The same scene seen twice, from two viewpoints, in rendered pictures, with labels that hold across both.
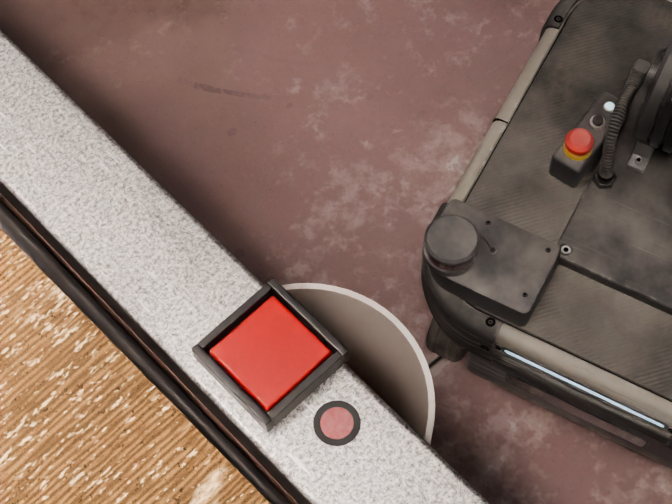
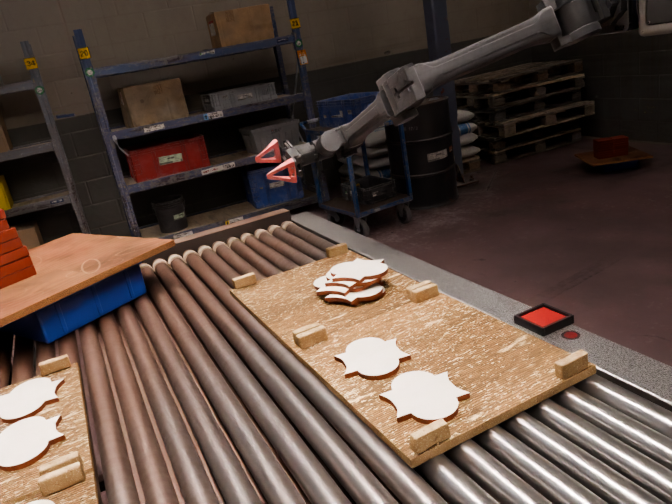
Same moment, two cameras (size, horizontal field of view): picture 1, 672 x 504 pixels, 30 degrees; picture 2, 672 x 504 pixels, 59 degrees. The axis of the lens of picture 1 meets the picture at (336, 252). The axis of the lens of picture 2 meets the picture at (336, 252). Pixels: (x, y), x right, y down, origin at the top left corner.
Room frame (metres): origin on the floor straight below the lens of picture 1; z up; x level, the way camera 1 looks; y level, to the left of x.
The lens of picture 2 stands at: (-0.74, 0.11, 1.47)
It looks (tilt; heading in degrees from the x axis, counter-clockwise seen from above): 19 degrees down; 17
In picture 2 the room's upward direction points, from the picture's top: 10 degrees counter-clockwise
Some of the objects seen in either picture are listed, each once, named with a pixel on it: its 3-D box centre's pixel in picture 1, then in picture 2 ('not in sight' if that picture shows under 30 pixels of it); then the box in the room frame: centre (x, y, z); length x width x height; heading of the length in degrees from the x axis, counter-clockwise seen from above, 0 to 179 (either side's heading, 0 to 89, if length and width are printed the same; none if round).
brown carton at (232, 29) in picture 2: not in sight; (240, 27); (4.56, 2.21, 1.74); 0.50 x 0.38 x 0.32; 128
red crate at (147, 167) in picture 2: not in sight; (166, 157); (4.03, 2.95, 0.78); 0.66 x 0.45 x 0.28; 128
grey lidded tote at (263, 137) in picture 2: not in sight; (270, 136); (4.60, 2.15, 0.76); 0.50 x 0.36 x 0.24; 133
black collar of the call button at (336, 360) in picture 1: (270, 353); (543, 319); (0.32, 0.05, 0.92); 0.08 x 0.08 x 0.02; 40
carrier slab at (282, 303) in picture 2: not in sight; (326, 293); (0.49, 0.52, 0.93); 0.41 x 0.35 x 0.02; 41
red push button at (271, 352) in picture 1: (270, 354); (543, 319); (0.32, 0.05, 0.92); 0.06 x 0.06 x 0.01; 40
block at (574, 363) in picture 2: not in sight; (572, 364); (0.11, 0.02, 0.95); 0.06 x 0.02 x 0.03; 131
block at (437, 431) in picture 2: not in sight; (430, 435); (-0.06, 0.23, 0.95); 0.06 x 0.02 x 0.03; 131
